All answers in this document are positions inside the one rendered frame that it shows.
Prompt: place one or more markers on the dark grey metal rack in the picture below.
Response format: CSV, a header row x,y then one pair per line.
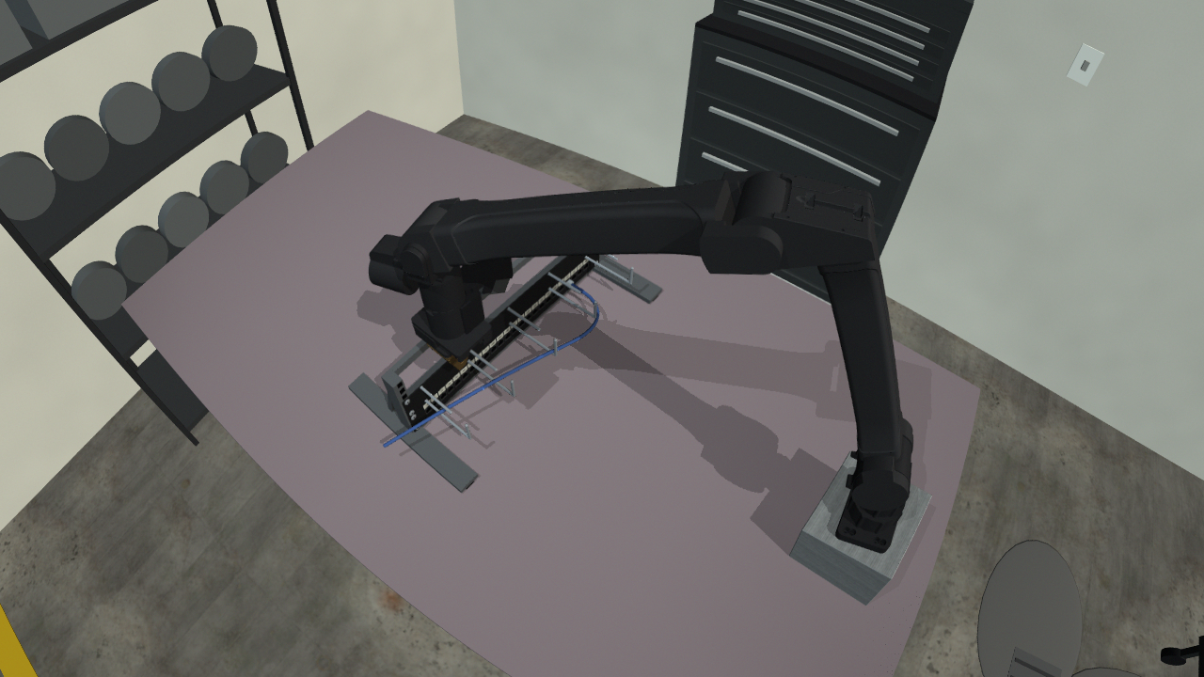
x,y
531,301

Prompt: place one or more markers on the thin dark blue cable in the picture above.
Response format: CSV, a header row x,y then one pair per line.
x,y
501,377

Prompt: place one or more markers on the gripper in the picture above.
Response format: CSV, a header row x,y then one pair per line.
x,y
447,330

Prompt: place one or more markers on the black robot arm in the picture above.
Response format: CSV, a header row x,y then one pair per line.
x,y
781,221

